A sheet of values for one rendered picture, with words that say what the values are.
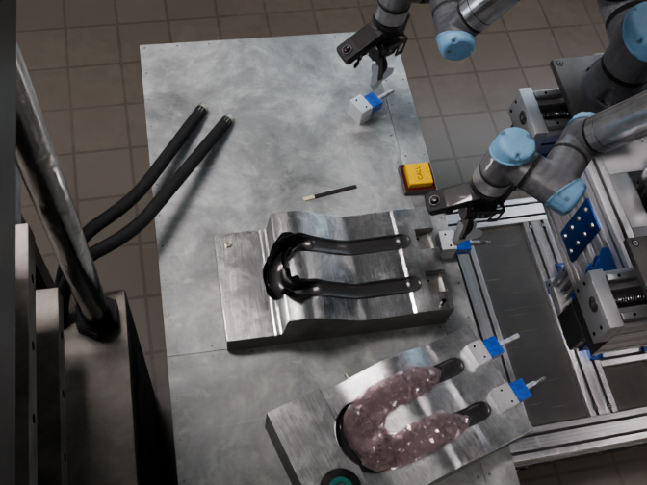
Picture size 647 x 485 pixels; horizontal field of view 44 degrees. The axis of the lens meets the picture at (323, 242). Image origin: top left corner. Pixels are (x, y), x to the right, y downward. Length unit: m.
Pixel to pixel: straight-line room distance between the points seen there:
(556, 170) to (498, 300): 1.10
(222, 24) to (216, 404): 1.98
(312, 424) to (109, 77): 1.95
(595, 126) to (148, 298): 1.64
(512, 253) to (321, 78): 0.93
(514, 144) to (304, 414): 0.66
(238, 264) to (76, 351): 0.40
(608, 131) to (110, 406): 1.14
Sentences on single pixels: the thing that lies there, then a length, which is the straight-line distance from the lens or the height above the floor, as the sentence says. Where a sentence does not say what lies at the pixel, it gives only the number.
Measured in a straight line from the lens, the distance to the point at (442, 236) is 1.88.
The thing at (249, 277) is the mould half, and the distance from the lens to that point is 1.77.
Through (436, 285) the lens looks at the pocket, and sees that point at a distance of 1.81.
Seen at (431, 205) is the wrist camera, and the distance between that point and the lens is 1.65.
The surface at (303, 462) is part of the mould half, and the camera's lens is 1.59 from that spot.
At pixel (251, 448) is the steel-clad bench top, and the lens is 1.70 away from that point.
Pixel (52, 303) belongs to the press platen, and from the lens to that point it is 1.58.
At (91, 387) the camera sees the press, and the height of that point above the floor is 0.78.
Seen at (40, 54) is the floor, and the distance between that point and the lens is 3.33.
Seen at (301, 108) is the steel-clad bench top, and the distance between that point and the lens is 2.09.
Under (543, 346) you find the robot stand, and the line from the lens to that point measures 2.58.
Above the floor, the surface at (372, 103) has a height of 0.84.
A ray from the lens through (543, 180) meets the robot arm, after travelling 1.53.
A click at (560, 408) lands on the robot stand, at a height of 0.21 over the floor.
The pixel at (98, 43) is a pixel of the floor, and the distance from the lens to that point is 3.32.
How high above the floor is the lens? 2.46
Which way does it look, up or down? 61 degrees down
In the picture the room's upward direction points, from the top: 12 degrees clockwise
